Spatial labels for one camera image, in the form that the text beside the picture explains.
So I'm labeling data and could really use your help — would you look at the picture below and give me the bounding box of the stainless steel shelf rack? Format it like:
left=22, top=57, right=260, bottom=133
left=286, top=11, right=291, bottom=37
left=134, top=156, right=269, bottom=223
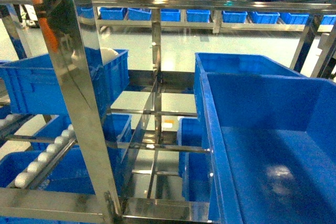
left=1, top=0, right=335, bottom=223

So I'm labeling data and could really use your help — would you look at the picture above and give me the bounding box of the large blue bin near right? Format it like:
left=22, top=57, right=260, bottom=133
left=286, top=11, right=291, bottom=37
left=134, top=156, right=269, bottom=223
left=201, top=73, right=335, bottom=223

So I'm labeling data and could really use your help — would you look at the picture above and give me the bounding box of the blue bin behind near bin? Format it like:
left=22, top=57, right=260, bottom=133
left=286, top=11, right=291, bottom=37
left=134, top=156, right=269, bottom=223
left=194, top=52, right=303, bottom=121

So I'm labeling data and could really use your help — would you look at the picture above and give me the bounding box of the blue bin lower centre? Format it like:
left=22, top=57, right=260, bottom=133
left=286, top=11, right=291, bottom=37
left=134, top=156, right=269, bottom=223
left=177, top=118, right=211, bottom=202

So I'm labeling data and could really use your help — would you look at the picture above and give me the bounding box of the blue crate left shelf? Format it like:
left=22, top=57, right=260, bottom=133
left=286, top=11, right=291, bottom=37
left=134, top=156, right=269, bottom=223
left=1, top=48, right=129, bottom=114

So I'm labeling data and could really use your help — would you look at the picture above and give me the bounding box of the blue bin lower left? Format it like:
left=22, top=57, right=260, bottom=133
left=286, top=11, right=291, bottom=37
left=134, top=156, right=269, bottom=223
left=1, top=148, right=123, bottom=194

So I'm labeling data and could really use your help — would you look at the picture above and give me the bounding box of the white roller track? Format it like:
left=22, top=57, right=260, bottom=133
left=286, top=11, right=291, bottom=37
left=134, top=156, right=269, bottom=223
left=14, top=124, right=77, bottom=189

